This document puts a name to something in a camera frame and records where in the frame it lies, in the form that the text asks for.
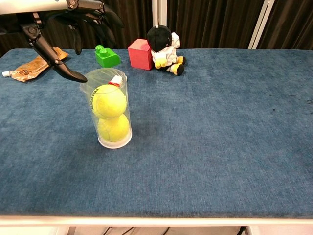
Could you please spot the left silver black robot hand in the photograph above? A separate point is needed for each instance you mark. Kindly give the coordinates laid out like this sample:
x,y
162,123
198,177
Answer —
x,y
33,30

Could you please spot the yellow tennis ball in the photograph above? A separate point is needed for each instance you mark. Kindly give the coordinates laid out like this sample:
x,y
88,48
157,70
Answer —
x,y
113,129
108,102

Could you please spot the clear plastic cup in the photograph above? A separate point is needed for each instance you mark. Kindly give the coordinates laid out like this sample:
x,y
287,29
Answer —
x,y
115,144

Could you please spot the brown spouted drink pouch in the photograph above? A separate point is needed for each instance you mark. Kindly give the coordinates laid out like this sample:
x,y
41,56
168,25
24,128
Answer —
x,y
29,68

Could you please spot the green toy building brick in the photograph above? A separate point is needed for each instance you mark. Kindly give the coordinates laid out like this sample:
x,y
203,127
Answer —
x,y
107,58

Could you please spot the small red white box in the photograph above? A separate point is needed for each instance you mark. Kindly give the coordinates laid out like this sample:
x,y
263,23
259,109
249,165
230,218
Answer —
x,y
116,80

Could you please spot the black pleated curtain panel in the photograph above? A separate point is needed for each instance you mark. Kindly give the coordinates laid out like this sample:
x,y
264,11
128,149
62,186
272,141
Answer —
x,y
137,19
293,24
212,22

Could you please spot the red pink cube block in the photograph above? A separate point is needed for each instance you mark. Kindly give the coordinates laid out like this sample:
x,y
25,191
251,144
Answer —
x,y
140,55

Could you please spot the black headed plush doll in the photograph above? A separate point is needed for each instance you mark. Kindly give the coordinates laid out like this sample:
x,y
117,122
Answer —
x,y
159,39

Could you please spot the blue felt table mat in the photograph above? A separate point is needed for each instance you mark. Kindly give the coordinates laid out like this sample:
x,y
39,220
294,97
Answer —
x,y
195,134

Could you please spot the grey upright frame post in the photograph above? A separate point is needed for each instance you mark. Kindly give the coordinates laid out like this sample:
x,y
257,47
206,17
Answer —
x,y
159,12

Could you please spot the grey slanted frame post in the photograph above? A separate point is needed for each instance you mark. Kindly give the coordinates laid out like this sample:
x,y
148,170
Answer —
x,y
260,22

